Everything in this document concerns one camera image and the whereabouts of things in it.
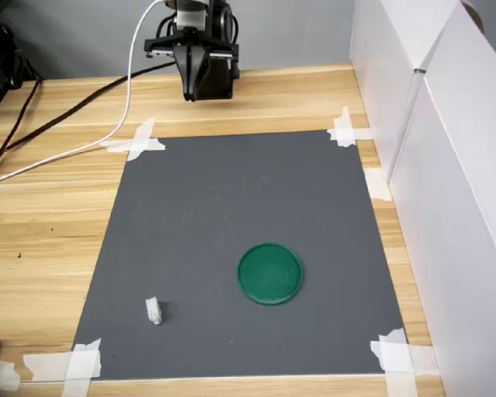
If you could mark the small white plastic terminal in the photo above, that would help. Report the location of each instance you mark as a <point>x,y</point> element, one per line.
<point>154,311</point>

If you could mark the round green lid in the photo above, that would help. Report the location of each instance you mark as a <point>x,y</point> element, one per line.
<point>270,274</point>

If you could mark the white tape piece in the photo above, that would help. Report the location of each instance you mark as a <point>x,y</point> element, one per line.
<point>80,364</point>
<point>344,132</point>
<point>397,360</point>
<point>376,184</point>
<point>0,374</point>
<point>140,142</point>

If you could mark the dark grey mat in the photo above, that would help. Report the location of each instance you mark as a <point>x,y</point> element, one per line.
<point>231,198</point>

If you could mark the black equipment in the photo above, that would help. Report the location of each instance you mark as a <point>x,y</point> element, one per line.
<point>0,62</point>

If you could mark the white partition board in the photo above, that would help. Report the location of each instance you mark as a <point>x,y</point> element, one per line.
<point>380,82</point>
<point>459,207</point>

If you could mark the brown round object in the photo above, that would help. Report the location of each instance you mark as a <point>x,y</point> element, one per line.
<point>475,16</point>

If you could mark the white camera box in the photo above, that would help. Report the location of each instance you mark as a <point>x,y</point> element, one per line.
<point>190,18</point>

